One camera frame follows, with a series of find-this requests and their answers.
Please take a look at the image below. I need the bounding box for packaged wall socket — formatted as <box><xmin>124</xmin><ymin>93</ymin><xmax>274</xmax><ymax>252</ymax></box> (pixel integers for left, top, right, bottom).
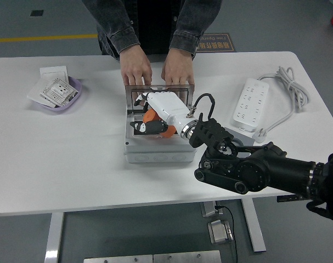
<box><xmin>39</xmin><ymin>78</ymin><xmax>80</xmax><ymax>108</ymax></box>

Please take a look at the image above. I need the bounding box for black floor cable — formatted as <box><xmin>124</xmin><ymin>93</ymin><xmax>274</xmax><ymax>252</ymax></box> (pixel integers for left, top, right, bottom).
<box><xmin>215</xmin><ymin>205</ymin><xmax>238</xmax><ymax>263</ymax></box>

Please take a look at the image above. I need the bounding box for white plastic packet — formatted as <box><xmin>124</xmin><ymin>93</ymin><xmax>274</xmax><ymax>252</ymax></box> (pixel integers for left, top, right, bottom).
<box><xmin>27</xmin><ymin>78</ymin><xmax>54</xmax><ymax>107</ymax></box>

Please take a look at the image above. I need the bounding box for person's left hand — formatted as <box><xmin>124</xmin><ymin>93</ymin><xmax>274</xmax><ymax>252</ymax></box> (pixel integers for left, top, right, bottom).
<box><xmin>161</xmin><ymin>48</ymin><xmax>195</xmax><ymax>86</ymax></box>

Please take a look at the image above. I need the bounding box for white power strip cable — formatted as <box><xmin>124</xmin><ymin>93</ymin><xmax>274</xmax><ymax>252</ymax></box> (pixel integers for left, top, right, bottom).
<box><xmin>252</xmin><ymin>65</ymin><xmax>311</xmax><ymax>144</ymax></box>

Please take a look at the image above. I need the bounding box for person's right hand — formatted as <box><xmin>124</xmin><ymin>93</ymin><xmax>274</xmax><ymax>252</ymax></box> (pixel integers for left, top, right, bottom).
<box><xmin>119</xmin><ymin>43</ymin><xmax>153</xmax><ymax>88</ymax></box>

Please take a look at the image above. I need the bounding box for person's torso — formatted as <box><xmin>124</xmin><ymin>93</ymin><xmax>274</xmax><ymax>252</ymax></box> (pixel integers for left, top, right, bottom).
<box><xmin>96</xmin><ymin>0</ymin><xmax>201</xmax><ymax>60</ymax></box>

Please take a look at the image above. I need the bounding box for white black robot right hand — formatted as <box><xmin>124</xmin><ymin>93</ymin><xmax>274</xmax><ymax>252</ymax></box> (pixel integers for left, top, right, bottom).
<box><xmin>129</xmin><ymin>92</ymin><xmax>196</xmax><ymax>135</ymax></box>

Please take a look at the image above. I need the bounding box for brown floor sign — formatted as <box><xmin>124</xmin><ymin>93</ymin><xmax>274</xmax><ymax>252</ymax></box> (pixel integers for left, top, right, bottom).
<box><xmin>196</xmin><ymin>33</ymin><xmax>235</xmax><ymax>53</ymax></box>

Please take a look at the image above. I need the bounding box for black table control panel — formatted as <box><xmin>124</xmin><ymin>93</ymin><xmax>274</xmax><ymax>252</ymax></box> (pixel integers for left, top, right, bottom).
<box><xmin>276</xmin><ymin>194</ymin><xmax>304</xmax><ymax>203</ymax></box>

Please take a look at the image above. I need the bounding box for grey enclosure box with lid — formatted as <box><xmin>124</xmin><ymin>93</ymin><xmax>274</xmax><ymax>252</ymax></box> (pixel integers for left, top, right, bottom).
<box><xmin>124</xmin><ymin>84</ymin><xmax>197</xmax><ymax>164</ymax></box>

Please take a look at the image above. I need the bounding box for white table leg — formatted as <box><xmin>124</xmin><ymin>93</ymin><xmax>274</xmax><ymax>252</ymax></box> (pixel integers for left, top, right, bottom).
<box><xmin>44</xmin><ymin>212</ymin><xmax>65</xmax><ymax>263</ymax></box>
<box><xmin>240</xmin><ymin>197</ymin><xmax>267</xmax><ymax>253</ymax></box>

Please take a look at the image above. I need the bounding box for orange cylinder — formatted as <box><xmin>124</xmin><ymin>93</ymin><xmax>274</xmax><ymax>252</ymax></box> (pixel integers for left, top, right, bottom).
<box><xmin>143</xmin><ymin>108</ymin><xmax>178</xmax><ymax>138</ymax></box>

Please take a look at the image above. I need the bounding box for white power strip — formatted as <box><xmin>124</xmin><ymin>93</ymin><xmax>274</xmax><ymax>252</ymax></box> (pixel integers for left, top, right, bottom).
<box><xmin>232</xmin><ymin>77</ymin><xmax>270</xmax><ymax>132</ymax></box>

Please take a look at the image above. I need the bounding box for silver floor socket box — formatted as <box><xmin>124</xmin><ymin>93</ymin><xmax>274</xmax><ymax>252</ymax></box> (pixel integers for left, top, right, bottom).
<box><xmin>207</xmin><ymin>219</ymin><xmax>234</xmax><ymax>244</ymax></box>

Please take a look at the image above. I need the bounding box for white switch plate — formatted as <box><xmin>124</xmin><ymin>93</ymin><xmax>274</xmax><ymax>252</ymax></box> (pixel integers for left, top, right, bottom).
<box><xmin>39</xmin><ymin>65</ymin><xmax>70</xmax><ymax>83</ymax></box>

